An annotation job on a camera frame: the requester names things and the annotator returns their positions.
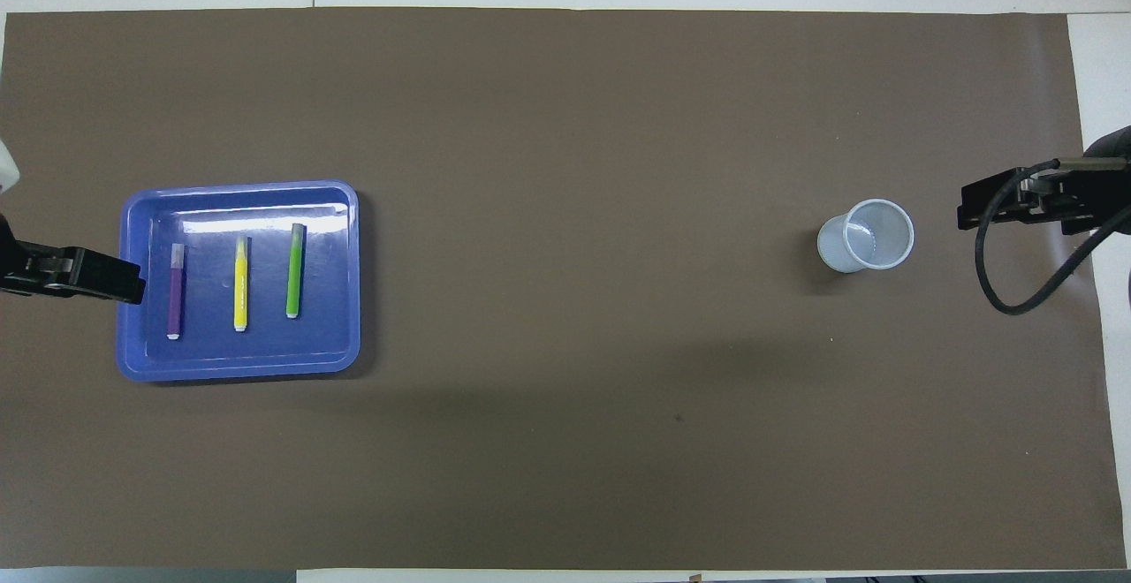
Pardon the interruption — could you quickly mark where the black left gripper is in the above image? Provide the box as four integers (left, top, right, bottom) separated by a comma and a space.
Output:
0, 212, 147, 306

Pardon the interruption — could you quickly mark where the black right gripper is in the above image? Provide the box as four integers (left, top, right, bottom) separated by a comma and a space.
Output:
957, 126, 1131, 236

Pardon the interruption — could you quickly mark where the yellow highlighter pen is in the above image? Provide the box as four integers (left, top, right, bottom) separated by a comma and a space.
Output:
233, 236, 252, 334

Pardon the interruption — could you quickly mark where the purple highlighter pen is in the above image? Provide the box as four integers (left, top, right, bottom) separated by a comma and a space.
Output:
166, 243, 186, 341

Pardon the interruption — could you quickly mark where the green highlighter pen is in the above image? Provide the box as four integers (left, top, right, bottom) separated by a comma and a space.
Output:
285, 223, 307, 320

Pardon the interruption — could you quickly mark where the brown table mat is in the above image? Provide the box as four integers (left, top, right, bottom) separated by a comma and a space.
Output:
0, 7, 1127, 571

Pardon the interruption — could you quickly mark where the blue mesh pen cup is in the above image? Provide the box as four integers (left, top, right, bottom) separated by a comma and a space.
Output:
816, 199, 916, 275

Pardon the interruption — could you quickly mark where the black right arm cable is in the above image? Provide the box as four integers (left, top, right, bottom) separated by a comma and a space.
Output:
974, 157, 1131, 317

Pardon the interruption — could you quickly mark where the blue plastic tray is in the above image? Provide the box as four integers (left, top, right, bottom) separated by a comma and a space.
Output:
117, 180, 361, 384

